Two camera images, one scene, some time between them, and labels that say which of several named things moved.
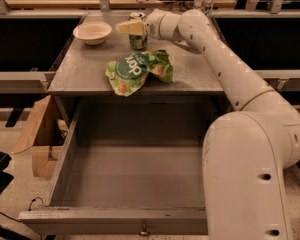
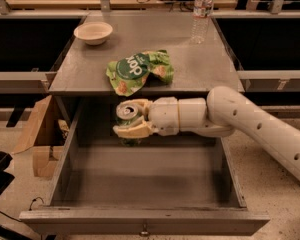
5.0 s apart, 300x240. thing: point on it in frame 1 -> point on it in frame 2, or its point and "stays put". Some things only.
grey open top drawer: x=132 y=166 stays put
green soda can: x=138 y=41 -> x=125 y=113
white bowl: x=93 y=33 stays put
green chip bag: x=128 y=72 stays put
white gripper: x=153 y=25 -> x=163 y=113
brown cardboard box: x=45 y=134 stays put
